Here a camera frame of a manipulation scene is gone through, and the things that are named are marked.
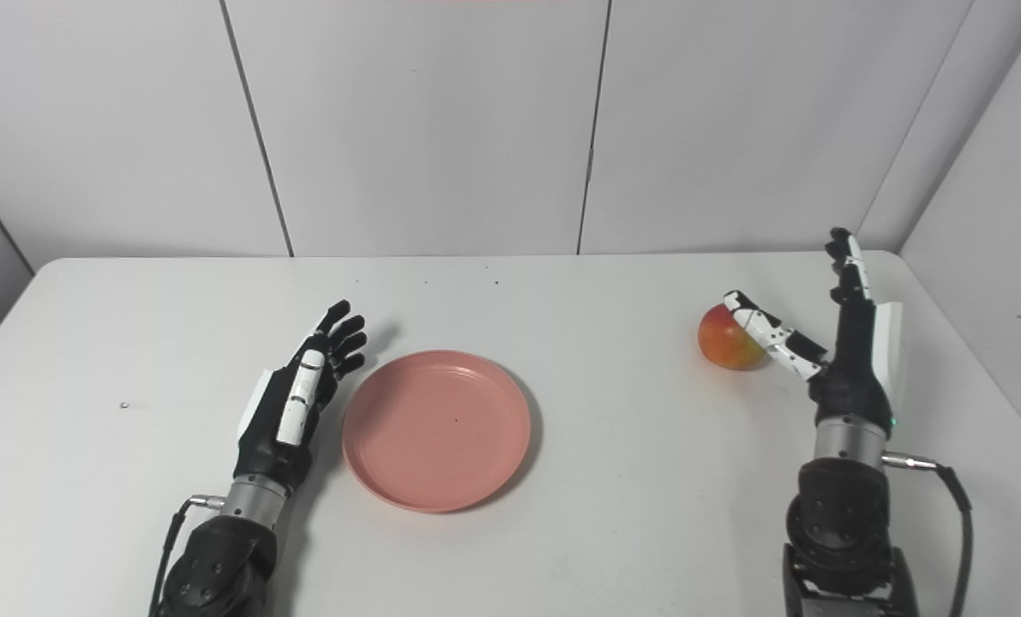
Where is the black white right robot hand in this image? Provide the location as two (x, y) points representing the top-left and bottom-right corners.
(723, 227), (905, 430)

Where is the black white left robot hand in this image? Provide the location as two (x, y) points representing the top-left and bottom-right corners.
(232, 299), (368, 497)

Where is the red yellow pomegranate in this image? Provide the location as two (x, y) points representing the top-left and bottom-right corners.
(697, 303), (769, 371)

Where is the pink round plate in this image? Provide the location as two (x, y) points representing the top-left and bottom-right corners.
(341, 349), (532, 513)

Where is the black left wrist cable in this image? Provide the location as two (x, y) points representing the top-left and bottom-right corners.
(147, 494), (227, 617)

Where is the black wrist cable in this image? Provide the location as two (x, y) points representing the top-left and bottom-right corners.
(147, 494), (227, 617)
(882, 452), (976, 617)

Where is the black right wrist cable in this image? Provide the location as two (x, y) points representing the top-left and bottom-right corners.
(882, 452), (976, 617)

